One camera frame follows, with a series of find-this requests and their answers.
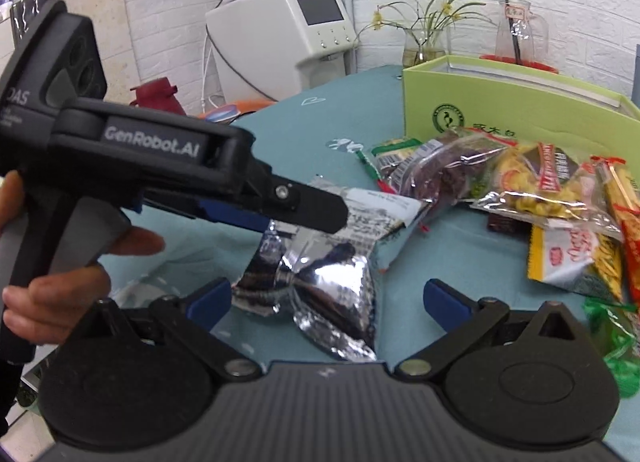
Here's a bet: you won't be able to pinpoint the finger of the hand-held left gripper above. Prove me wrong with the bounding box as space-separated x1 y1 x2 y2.
142 192 272 233
244 162 350 235

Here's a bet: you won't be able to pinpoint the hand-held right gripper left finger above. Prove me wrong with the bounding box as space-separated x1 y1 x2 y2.
95 278 263 384

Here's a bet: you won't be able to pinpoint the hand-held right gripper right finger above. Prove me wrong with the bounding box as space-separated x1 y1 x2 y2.
393 278 577 384

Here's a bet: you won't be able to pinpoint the silver foil snack packet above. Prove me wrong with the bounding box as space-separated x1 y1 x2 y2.
234 175 425 364

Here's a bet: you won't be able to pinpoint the yellow white snack packet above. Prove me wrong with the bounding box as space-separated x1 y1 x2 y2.
527 225 624 301

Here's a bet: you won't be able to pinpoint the clear purple dried fruit packet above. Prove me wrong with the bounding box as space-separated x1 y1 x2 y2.
395 126 517 209

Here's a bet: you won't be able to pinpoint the clear yellow snack packet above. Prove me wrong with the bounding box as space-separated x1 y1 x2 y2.
470 141 624 239

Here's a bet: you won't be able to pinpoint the light green cardboard box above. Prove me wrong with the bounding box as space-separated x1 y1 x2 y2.
402 55 640 163

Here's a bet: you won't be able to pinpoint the bright green clear snack packet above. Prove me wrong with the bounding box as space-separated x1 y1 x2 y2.
582 296 640 399

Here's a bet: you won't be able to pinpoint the orange red long snack packet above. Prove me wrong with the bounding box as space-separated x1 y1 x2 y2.
590 156 640 304

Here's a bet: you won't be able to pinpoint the person's left hand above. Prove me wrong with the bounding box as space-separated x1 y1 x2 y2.
0 171 167 346

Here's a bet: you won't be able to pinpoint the red thermos jug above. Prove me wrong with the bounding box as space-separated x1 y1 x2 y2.
128 81 184 116

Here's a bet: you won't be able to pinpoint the small blue white cup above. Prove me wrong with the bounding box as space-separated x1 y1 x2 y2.
209 105 244 124

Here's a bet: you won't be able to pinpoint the teal tablecloth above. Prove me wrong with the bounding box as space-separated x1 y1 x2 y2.
97 65 640 443

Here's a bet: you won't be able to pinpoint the beige stone board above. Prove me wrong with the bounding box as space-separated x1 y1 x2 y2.
59 0 134 109

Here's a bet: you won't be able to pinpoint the orange basin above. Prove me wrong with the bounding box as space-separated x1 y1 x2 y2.
196 98 277 126

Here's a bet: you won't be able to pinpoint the white appliance with screen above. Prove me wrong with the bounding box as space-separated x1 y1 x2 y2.
205 0 362 103

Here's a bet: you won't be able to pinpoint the plant in glass vase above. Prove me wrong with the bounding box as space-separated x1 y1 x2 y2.
357 0 497 69

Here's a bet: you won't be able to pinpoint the red tray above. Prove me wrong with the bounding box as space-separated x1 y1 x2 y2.
479 53 560 75

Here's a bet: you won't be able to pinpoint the black straw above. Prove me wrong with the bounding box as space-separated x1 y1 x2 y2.
501 0 527 64

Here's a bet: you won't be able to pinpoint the glass pitcher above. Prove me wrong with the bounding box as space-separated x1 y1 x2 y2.
494 0 550 64

